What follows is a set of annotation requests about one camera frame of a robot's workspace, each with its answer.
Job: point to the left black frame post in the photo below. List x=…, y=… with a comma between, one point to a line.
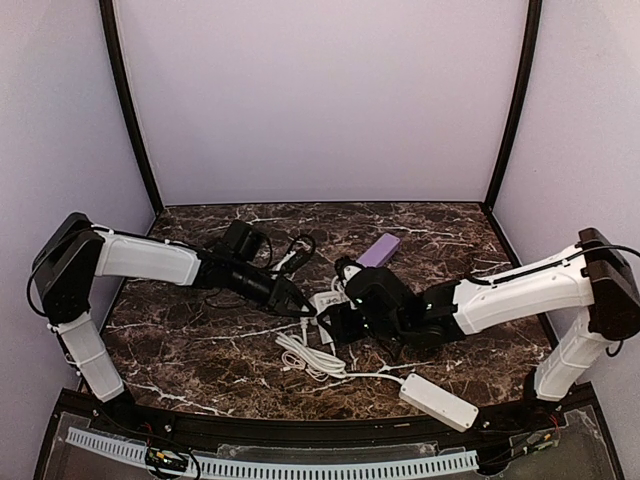
x=124, y=93

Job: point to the white power strip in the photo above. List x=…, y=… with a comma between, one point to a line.
x=438, y=403

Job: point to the white plug with cable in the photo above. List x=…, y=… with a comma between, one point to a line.
x=318, y=364

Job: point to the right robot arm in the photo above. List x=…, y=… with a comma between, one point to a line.
x=591, y=276

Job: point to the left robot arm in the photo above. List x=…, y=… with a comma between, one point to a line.
x=60, y=283

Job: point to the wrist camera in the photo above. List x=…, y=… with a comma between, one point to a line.
x=243, y=240
x=375, y=291

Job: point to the purple power strip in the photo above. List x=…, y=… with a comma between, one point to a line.
x=381, y=251

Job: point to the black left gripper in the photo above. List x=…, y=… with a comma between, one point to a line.
x=276, y=294

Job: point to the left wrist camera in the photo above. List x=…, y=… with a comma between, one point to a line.
x=243, y=240

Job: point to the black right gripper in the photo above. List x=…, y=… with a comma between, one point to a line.
x=341, y=323

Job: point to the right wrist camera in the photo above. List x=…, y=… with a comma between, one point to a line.
x=375, y=291

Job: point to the white slotted cable duct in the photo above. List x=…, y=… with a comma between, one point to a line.
x=410, y=461

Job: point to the white cube socket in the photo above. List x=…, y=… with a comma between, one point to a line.
x=323, y=300

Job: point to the black front table rail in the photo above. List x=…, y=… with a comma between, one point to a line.
x=494, y=424

